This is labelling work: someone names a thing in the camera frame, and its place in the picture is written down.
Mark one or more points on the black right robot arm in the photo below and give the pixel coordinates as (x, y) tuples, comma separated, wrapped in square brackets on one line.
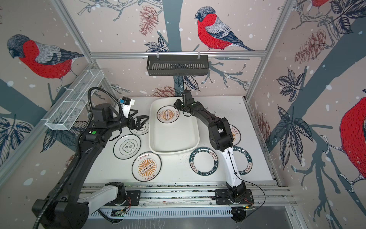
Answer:
[(221, 139)]

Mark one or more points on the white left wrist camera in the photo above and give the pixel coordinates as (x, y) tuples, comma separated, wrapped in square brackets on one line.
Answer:
[(126, 104)]

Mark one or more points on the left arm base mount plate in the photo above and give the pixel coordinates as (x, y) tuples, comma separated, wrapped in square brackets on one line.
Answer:
[(133, 198)]

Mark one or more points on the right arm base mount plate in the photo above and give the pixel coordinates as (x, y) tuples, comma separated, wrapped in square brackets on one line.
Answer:
[(222, 198)]

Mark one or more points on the orange sunburst plate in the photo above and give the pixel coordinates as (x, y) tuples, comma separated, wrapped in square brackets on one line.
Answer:
[(236, 135), (167, 114), (146, 167)]

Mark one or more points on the white mesh wall shelf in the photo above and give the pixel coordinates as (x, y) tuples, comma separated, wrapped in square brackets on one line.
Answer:
[(76, 99)]

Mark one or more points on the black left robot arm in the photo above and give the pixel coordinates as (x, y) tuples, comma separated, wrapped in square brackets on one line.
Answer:
[(62, 208)]

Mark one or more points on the aluminium rail base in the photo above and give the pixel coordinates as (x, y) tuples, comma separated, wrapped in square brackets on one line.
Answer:
[(200, 195)]

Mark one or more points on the green rim plate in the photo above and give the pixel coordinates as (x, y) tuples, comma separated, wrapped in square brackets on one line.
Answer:
[(243, 160), (203, 161)]

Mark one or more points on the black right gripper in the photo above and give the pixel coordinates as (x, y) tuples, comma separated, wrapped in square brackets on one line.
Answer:
[(178, 105)]

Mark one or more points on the white plastic bin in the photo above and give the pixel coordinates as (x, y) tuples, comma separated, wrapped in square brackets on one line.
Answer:
[(174, 138)]

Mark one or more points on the black wire wall basket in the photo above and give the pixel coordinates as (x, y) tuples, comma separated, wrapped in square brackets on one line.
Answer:
[(178, 65)]

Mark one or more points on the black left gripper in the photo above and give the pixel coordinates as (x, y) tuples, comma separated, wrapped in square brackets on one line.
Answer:
[(132, 125)]

